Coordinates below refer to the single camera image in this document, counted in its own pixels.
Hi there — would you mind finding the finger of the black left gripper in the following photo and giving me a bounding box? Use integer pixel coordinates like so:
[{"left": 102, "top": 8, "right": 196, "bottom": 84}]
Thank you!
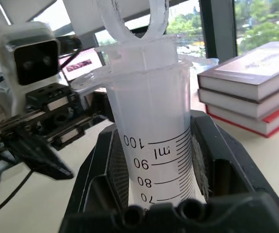
[
  {"left": 4, "top": 134, "right": 75, "bottom": 181},
  {"left": 90, "top": 91, "right": 116, "bottom": 123}
]

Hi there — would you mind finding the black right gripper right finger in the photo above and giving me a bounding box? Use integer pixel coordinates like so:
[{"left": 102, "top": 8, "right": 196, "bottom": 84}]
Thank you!
[{"left": 190, "top": 110, "right": 279, "bottom": 214}]

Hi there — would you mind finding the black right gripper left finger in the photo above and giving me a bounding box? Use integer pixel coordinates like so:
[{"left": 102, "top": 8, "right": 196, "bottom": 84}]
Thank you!
[{"left": 65, "top": 126, "right": 131, "bottom": 219}]

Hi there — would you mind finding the clear plastic syringe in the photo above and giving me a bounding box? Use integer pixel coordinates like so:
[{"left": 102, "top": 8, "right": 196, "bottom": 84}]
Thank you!
[{"left": 71, "top": 0, "right": 196, "bottom": 212}]

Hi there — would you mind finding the red hardcover book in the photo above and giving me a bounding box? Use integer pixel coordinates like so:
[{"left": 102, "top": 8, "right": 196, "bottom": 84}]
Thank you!
[{"left": 205, "top": 100, "right": 279, "bottom": 138}]

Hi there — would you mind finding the dark brown hardcover book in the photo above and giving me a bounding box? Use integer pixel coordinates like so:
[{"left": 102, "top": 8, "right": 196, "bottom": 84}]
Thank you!
[
  {"left": 197, "top": 88, "right": 279, "bottom": 119},
  {"left": 197, "top": 40, "right": 279, "bottom": 101}
]

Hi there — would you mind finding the black cable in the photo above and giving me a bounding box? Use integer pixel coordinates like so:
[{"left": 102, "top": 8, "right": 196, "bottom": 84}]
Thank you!
[{"left": 0, "top": 168, "right": 35, "bottom": 223}]

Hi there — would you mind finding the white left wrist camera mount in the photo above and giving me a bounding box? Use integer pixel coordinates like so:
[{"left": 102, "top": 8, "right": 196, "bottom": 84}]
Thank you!
[{"left": 0, "top": 21, "right": 60, "bottom": 117}]

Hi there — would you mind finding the dark window frame post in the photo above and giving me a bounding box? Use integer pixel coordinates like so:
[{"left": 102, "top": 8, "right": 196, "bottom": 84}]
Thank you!
[{"left": 199, "top": 0, "right": 238, "bottom": 61}]

